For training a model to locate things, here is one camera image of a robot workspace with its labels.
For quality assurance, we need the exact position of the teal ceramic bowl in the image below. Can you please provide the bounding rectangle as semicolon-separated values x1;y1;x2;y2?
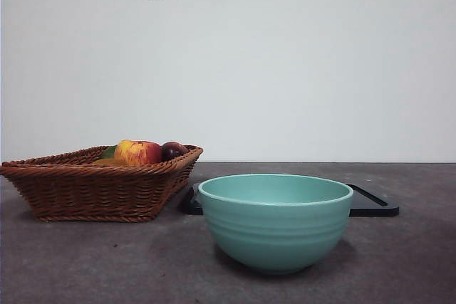
197;173;354;276

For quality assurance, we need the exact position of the dark red plum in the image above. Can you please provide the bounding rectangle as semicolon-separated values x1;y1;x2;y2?
160;141;189;162

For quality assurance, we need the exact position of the red yellow apple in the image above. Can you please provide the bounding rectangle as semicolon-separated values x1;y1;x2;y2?
113;139;163;166

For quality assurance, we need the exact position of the green avocado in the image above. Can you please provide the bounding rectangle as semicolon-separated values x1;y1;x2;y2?
99;145;118;160

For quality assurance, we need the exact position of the brown wicker basket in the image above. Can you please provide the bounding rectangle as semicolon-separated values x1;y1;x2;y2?
0;144;204;222

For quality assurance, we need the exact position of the black rectangular tray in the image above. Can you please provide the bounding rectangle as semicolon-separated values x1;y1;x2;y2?
182;182;400;217

